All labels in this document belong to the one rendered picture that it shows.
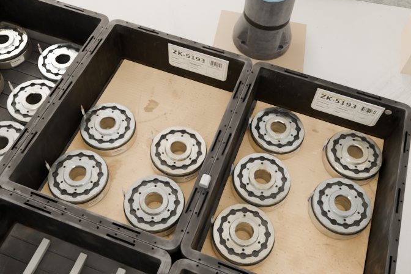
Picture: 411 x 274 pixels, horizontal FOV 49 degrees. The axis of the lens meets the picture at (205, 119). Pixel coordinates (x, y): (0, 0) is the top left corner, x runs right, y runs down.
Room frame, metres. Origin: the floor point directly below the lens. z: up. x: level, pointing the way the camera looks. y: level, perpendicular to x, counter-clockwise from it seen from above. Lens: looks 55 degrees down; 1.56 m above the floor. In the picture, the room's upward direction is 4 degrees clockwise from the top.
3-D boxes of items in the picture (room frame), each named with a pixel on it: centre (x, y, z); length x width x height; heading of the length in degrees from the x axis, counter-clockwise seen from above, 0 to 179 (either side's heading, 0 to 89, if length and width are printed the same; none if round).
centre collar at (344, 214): (0.33, -0.24, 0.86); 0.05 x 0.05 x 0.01
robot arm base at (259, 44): (0.84, -0.13, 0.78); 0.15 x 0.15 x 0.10
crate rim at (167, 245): (0.43, 0.11, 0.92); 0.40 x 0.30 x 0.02; 164
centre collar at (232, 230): (0.27, -0.08, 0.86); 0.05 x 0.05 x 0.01
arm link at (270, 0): (0.85, -0.13, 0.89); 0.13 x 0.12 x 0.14; 159
